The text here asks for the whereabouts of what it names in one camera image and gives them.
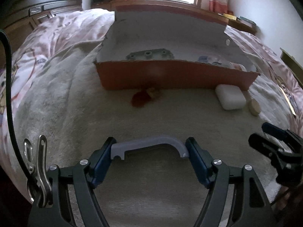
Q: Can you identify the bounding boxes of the white rounded plastic case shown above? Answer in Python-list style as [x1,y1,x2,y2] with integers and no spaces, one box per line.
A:
[215,85,247,110]

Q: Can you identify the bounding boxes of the grey curved plastic part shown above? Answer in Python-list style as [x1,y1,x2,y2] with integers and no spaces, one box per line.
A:
[110,135,189,160]

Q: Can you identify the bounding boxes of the white orange pill bottle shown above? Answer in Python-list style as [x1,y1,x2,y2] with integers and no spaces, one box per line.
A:
[222,61,247,72]

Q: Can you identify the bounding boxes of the grey rectangular plastic tray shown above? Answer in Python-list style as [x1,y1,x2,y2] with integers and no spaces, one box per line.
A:
[126,48,175,61]

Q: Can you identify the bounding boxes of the blue lid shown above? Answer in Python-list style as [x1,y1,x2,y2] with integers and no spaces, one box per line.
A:
[198,55,209,63]

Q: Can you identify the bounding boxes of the round cream tin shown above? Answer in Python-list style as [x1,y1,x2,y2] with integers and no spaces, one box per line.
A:
[248,98,261,116]

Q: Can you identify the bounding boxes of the wooden shelf at right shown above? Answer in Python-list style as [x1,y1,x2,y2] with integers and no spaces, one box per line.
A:
[280,48,303,87]

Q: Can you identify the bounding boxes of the white fluffy blanket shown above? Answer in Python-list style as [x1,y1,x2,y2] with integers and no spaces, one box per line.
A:
[14,44,291,226]

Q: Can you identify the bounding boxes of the books on bench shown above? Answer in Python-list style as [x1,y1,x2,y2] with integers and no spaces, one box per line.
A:
[223,13,257,28]

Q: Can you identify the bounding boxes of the small red toy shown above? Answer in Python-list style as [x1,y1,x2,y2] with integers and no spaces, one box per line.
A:
[131,88,161,108]

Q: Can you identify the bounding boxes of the wooden window bench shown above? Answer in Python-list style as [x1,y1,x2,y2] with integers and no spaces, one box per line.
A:
[91,0,257,35]

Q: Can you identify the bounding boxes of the red cardboard shoe box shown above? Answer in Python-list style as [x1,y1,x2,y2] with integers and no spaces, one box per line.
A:
[95,4,258,90]

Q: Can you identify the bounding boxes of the pink cartoon bed sheet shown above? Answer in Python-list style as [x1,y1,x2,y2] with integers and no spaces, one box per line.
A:
[12,9,302,182]

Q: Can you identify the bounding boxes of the dark wooden headboard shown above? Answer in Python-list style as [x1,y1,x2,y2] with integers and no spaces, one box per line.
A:
[1,0,83,53]

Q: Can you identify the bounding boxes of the black cable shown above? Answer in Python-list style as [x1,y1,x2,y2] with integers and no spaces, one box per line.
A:
[0,28,31,183]

